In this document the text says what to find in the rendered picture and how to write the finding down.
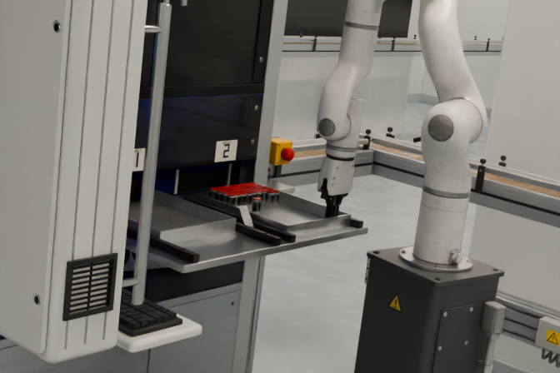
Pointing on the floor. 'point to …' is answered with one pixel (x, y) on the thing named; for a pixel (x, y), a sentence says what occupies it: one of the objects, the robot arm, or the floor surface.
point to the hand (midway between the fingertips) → (332, 211)
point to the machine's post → (257, 170)
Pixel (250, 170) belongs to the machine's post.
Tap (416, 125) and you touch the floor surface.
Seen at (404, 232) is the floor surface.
